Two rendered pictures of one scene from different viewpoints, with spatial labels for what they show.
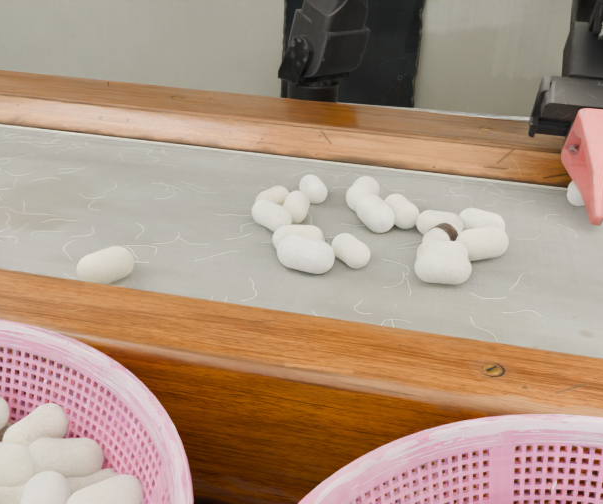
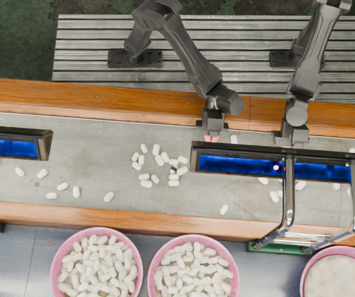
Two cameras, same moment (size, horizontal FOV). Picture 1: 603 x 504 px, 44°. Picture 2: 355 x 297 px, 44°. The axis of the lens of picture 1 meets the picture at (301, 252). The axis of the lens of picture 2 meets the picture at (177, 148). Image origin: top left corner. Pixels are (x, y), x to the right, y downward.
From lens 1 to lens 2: 1.12 m
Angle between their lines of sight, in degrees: 44
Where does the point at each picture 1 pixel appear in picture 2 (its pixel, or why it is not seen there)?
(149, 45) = not seen: outside the picture
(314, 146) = (141, 118)
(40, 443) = (116, 246)
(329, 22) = (137, 50)
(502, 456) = (179, 240)
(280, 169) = (133, 131)
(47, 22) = not seen: outside the picture
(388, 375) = (163, 228)
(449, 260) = (174, 184)
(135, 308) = (120, 217)
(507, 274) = (187, 177)
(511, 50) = not seen: outside the picture
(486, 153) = (186, 119)
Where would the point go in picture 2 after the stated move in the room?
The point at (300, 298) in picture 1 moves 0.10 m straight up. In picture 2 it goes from (146, 195) to (145, 188)
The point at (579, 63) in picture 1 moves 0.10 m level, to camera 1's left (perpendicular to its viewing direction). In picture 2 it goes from (204, 124) to (171, 127)
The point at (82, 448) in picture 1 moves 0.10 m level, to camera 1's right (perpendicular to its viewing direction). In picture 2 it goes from (122, 244) to (155, 240)
